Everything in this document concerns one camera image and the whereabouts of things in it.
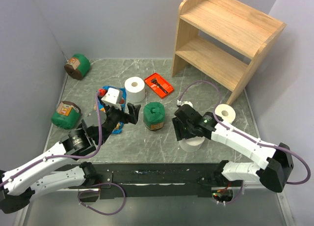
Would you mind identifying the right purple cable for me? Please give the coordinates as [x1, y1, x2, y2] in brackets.
[177, 80, 312, 186]

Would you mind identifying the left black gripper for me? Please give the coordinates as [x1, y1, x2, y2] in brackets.
[98, 96, 140, 143]

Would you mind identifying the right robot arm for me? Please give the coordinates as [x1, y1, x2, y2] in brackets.
[172, 104, 294, 193]

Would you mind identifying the white paper roll front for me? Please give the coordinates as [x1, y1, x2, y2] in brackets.
[179, 137, 205, 152]

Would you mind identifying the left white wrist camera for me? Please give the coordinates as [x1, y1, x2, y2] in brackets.
[101, 87, 123, 110]

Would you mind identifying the orange razor box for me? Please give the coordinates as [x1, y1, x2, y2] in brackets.
[144, 73, 174, 99]

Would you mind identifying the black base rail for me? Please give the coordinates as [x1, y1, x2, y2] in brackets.
[67, 163, 243, 200]

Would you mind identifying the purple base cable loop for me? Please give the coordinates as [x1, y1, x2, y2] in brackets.
[78, 182, 127, 216]

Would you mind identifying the black razor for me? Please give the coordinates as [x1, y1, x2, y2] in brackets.
[151, 78, 168, 94]

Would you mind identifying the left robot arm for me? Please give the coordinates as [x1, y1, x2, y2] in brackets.
[0, 103, 141, 214]

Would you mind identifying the wooden two-tier shelf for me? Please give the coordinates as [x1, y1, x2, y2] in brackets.
[171, 0, 286, 105]

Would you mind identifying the white paper roll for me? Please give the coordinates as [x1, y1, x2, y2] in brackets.
[179, 137, 205, 152]
[124, 77, 145, 103]
[214, 104, 236, 124]

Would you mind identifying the blue chips bag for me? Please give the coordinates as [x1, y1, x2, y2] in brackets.
[98, 85, 127, 135]

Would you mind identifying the green roll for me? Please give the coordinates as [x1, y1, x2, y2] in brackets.
[64, 54, 91, 80]
[51, 101, 81, 130]
[143, 102, 165, 131]

